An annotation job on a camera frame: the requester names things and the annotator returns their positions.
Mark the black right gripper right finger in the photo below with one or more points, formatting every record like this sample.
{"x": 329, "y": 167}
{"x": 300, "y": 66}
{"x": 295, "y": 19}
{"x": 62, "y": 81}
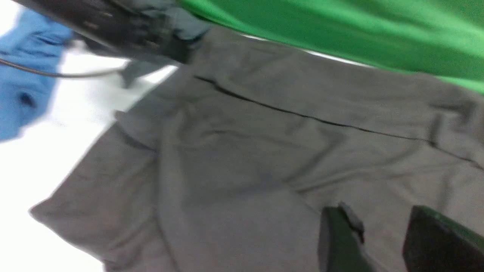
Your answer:
{"x": 436, "y": 243}

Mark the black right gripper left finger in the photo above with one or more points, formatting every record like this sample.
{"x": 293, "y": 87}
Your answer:
{"x": 341, "y": 241}

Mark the dark teal crumpled garment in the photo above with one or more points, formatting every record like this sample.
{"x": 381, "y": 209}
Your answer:
{"x": 187, "y": 31}

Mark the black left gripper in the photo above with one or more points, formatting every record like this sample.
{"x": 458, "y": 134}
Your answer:
{"x": 143, "y": 35}

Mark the blue garment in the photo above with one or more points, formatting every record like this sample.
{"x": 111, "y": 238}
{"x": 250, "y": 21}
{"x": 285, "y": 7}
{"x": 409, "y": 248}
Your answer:
{"x": 38, "y": 43}

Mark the green backdrop cloth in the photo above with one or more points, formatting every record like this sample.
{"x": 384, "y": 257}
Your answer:
{"x": 444, "y": 38}

